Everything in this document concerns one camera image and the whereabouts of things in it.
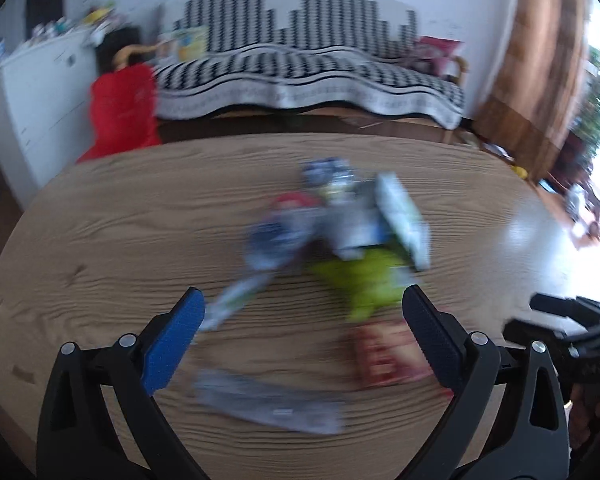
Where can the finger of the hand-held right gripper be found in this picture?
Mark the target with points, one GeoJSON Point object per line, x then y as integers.
{"type": "Point", "coordinates": [532, 331]}
{"type": "Point", "coordinates": [552, 305]}

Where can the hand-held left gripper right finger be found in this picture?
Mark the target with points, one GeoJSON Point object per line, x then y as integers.
{"type": "Point", "coordinates": [430, 342]}

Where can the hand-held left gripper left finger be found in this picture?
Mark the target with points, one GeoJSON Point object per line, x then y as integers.
{"type": "Point", "coordinates": [172, 342]}

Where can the red patterned wrapper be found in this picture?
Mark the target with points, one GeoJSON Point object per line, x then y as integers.
{"type": "Point", "coordinates": [385, 350]}

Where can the white green strip wrapper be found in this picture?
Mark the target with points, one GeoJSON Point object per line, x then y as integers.
{"type": "Point", "coordinates": [237, 297]}

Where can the lime green wrapper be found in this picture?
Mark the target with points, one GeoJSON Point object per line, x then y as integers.
{"type": "Point", "coordinates": [365, 280]}

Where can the grey wrapper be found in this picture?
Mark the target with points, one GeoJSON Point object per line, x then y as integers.
{"type": "Point", "coordinates": [275, 402]}

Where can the white green packet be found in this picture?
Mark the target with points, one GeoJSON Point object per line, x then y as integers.
{"type": "Point", "coordinates": [405, 220]}

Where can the silver wrapper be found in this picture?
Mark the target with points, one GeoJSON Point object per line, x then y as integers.
{"type": "Point", "coordinates": [352, 222]}

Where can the red blue wrapper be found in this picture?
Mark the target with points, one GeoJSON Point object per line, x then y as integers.
{"type": "Point", "coordinates": [280, 232]}

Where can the blue white wrapper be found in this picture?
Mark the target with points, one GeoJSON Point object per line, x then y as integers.
{"type": "Point", "coordinates": [325, 172]}

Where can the red plastic stool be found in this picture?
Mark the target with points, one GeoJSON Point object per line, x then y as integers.
{"type": "Point", "coordinates": [122, 110]}

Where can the white cabinet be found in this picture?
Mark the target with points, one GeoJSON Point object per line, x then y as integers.
{"type": "Point", "coordinates": [45, 100]}

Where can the pink cushion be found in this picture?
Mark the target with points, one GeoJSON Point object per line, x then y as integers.
{"type": "Point", "coordinates": [437, 52]}

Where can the wooden sofa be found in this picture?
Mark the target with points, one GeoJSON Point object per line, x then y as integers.
{"type": "Point", "coordinates": [130, 51]}

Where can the yellow green picture box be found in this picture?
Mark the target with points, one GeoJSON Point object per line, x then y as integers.
{"type": "Point", "coordinates": [187, 44]}

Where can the sofa with striped cover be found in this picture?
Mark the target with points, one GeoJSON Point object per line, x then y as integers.
{"type": "Point", "coordinates": [305, 70]}

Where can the black bag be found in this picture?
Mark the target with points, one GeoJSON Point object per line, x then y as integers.
{"type": "Point", "coordinates": [117, 42]}

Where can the yellow toy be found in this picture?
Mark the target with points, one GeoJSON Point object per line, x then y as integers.
{"type": "Point", "coordinates": [100, 14]}

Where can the group of small bottles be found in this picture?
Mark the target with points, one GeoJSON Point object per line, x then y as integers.
{"type": "Point", "coordinates": [50, 27]}

